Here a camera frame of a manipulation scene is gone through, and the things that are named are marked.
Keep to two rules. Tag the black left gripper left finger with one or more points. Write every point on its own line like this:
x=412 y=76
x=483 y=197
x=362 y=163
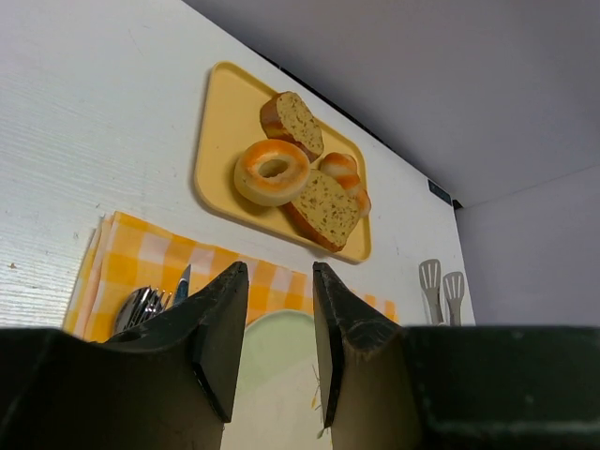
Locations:
x=195 y=347

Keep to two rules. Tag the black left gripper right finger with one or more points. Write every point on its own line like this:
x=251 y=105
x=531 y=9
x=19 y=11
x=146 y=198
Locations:
x=346 y=329

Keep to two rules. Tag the grey serving tongs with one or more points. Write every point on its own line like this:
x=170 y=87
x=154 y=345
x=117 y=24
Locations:
x=443 y=293

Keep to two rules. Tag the bread slice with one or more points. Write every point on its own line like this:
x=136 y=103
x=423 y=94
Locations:
x=323 y=212
x=287 y=117

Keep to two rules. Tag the bagel ring bread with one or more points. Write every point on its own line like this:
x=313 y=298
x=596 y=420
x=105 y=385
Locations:
x=271 y=172

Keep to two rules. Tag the table knife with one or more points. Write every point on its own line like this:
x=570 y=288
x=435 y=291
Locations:
x=181 y=291

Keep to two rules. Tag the silver fork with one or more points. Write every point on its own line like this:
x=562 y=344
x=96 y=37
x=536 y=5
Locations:
x=155 y=303

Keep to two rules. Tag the silver spoon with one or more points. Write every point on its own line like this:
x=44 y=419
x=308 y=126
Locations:
x=125 y=316

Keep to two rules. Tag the pale green plate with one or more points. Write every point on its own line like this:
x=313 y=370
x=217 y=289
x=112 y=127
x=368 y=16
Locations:
x=278 y=399

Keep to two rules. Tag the yellow checkered cloth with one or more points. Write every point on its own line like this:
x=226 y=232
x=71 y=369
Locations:
x=127 y=253

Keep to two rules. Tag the round orange-striped bun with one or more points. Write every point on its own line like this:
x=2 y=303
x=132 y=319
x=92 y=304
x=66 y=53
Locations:
x=343 y=168

